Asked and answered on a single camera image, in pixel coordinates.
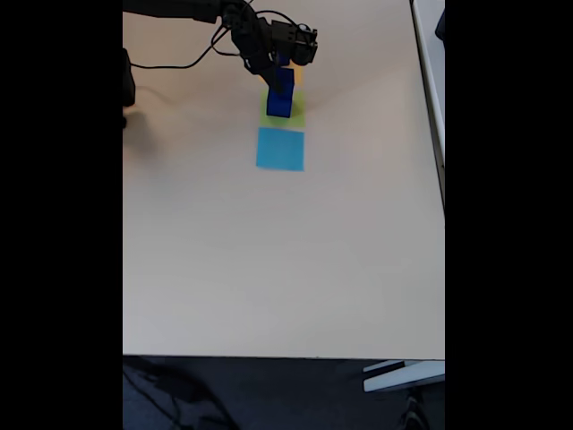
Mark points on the orange paper square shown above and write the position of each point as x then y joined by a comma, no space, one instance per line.
298,76

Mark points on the white neighbouring desk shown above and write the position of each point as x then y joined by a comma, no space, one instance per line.
432,67

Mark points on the medium blue cube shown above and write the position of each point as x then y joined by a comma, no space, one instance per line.
288,78

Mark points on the light blue paper square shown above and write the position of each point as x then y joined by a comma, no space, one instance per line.
279,150

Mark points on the large blue cube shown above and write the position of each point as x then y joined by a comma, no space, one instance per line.
277,107

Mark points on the dark blue object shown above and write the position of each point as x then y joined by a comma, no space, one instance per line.
441,24

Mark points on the green paper square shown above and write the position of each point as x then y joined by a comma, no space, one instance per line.
299,114

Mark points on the small blue cube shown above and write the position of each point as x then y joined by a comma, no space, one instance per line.
284,59

